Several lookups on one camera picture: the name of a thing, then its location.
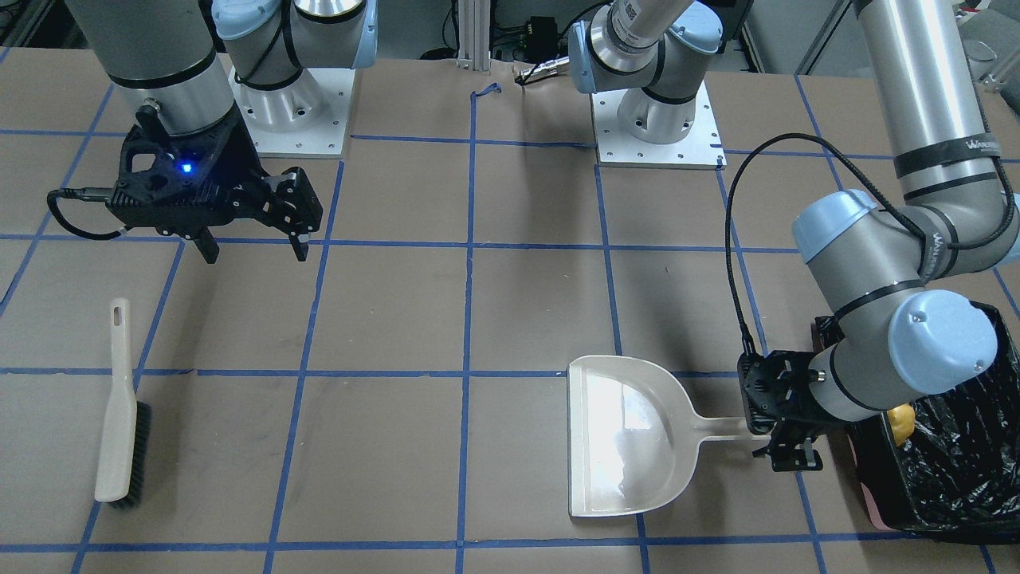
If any white hand brush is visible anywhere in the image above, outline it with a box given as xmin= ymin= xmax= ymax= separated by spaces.
xmin=94 ymin=297 xmax=151 ymax=509

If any aluminium frame post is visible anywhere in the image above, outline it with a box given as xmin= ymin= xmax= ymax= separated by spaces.
xmin=455 ymin=0 xmax=492 ymax=75

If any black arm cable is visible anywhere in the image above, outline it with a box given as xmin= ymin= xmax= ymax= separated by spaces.
xmin=46 ymin=187 xmax=128 ymax=242
xmin=724 ymin=132 xmax=1017 ymax=360

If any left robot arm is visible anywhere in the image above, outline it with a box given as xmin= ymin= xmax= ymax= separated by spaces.
xmin=338 ymin=1 xmax=1018 ymax=471

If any black lined trash bin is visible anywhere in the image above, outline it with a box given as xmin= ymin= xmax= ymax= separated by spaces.
xmin=845 ymin=304 xmax=1019 ymax=545

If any beige plastic dustpan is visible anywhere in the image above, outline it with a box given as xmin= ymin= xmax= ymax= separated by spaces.
xmin=566 ymin=355 xmax=754 ymax=518

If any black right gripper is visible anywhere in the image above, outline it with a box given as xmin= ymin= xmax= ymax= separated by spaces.
xmin=106 ymin=103 xmax=324 ymax=264

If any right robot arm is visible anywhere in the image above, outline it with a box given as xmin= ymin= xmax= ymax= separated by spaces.
xmin=46 ymin=1 xmax=378 ymax=264

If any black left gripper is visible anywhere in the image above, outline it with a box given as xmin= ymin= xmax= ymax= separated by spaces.
xmin=737 ymin=350 xmax=838 ymax=472

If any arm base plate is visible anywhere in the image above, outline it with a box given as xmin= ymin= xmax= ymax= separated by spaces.
xmin=230 ymin=68 xmax=357 ymax=159
xmin=590 ymin=83 xmax=728 ymax=170

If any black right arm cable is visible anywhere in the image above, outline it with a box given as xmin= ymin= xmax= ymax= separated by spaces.
xmin=46 ymin=187 xmax=128 ymax=242

